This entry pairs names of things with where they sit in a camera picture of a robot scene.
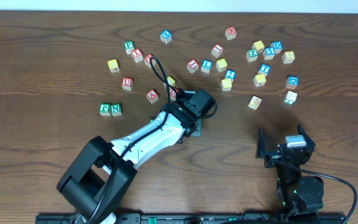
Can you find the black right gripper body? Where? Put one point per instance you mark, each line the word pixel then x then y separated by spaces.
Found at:
pixel 282 154

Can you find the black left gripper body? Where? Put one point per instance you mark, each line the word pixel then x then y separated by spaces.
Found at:
pixel 181 104

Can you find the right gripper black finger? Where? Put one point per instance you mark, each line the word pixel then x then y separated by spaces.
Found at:
pixel 261 151
pixel 308 140

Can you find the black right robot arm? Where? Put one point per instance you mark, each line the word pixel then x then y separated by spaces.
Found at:
pixel 300 194

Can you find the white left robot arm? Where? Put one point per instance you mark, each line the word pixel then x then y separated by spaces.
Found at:
pixel 101 174

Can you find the green 7 block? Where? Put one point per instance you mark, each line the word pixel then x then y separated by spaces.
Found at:
pixel 290 97

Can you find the red U block centre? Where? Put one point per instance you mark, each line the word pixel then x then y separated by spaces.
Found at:
pixel 173 94

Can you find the red u block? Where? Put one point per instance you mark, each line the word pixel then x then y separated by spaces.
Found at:
pixel 127 83
pixel 173 94

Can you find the yellow snail picture block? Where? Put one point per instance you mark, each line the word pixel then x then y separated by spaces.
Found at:
pixel 255 102

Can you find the blue D block right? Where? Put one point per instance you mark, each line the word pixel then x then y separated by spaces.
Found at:
pixel 292 82

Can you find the blue d block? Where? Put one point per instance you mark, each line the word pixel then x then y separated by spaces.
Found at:
pixel 292 82
pixel 277 46

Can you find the red A block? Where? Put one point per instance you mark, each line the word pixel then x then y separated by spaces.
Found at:
pixel 152 96

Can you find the yellow block near U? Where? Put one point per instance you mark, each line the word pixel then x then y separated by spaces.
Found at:
pixel 171 81

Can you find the yellow S block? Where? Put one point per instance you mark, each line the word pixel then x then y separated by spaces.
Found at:
pixel 226 84

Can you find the red I block beside L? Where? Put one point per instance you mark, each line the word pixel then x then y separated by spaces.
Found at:
pixel 192 65

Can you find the blue L block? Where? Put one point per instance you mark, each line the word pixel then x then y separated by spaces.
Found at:
pixel 206 66

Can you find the yellow K block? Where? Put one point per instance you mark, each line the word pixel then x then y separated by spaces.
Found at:
pixel 260 80

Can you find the blue 2 block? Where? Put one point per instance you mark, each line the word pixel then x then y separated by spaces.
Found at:
pixel 230 74

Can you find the yellow block beside L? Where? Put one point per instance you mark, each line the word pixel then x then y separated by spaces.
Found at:
pixel 221 65

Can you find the blue T block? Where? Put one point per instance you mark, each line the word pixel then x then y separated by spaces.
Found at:
pixel 264 69

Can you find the yellow 8 block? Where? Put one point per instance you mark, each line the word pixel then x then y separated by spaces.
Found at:
pixel 288 57

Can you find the green N block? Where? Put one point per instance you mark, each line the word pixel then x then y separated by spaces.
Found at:
pixel 116 109

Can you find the red U block left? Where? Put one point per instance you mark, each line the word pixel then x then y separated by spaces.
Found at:
pixel 127 83

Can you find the red E block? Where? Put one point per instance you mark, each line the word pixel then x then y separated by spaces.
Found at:
pixel 149 61

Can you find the red I block upper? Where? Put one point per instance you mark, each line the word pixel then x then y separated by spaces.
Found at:
pixel 217 50

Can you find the blue 5 block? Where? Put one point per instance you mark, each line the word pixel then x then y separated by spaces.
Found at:
pixel 268 53

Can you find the blue D block upper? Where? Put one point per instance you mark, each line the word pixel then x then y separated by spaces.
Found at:
pixel 277 46

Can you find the green J block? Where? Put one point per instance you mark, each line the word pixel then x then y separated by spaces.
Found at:
pixel 104 109

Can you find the green Z block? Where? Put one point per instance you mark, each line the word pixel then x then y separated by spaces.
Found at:
pixel 252 55

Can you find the red X block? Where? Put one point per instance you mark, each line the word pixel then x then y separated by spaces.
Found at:
pixel 137 55

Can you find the blue X block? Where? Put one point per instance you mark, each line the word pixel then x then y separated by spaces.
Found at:
pixel 166 36

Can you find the yellow ball picture block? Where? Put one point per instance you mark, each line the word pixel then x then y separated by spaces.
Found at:
pixel 258 46

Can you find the yellow block far left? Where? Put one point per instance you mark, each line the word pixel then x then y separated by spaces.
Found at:
pixel 113 65

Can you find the green F block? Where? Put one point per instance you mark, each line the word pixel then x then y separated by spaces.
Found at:
pixel 129 46

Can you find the red block far top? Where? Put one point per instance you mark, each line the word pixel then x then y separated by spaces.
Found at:
pixel 230 33

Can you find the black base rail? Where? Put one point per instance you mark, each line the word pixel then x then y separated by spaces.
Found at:
pixel 253 217

